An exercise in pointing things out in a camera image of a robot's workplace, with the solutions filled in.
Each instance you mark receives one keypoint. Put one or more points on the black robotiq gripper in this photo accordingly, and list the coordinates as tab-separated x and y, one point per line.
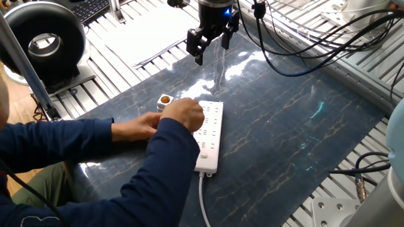
214	17

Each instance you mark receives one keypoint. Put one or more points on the white plug-in bulb holder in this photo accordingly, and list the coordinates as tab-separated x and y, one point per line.
161	106

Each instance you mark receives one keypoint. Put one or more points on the white power strip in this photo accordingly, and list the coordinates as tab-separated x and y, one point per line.
211	138

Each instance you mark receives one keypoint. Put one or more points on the navy sleeved right forearm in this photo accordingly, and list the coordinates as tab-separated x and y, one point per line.
151	176

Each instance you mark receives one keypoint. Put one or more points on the navy sleeved left forearm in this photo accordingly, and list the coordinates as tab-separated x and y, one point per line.
63	142

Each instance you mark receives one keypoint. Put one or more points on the person's right hand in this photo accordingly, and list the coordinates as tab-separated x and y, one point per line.
184	113

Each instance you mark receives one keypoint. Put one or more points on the person's left hand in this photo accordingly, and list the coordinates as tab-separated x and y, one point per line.
135	127

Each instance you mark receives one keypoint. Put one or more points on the dark marble pattern mat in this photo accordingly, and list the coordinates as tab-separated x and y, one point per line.
268	126

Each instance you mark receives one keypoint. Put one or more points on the black computer keyboard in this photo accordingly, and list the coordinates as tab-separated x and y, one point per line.
90	9

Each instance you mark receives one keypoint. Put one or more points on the slanted aluminium pole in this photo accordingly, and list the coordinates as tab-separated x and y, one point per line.
28	67

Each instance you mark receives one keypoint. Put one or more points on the grey robot mounting plate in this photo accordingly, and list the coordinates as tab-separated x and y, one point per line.
331	211

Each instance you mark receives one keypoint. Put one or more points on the green trousered leg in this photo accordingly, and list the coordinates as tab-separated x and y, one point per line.
47	186

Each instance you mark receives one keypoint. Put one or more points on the short aluminium bracket post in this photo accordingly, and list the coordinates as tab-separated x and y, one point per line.
116	11

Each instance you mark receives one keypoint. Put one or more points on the grey device base plate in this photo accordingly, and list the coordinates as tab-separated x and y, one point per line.
85	75

